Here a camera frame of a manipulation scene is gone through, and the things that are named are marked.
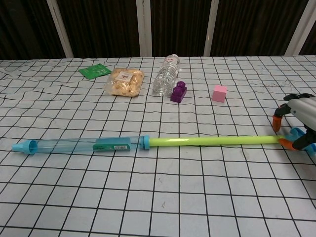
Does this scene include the clear bag of snacks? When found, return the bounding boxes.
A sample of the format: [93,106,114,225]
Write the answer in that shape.
[103,68,145,98]

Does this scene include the clear plastic water bottle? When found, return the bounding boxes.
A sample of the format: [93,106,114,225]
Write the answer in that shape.
[152,54,180,97]

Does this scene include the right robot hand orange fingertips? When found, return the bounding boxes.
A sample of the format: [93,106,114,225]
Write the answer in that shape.
[272,93,316,151]

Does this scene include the blue and yellow water pump toy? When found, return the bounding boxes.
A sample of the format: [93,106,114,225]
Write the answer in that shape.
[11,127,316,157]

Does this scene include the white metal frame post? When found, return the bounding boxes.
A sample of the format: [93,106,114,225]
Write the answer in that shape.
[136,0,153,57]
[284,0,316,56]
[46,0,74,59]
[203,0,220,57]

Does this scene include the purple building block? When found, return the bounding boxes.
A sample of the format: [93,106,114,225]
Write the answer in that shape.
[170,80,188,103]

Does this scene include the white black-checked tablecloth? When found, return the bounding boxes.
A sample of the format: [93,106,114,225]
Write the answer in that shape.
[0,55,316,237]

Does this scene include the pink cube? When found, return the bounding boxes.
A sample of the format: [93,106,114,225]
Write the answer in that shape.
[212,84,228,103]

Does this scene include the green packet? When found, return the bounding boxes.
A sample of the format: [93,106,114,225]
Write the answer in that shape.
[79,63,112,80]

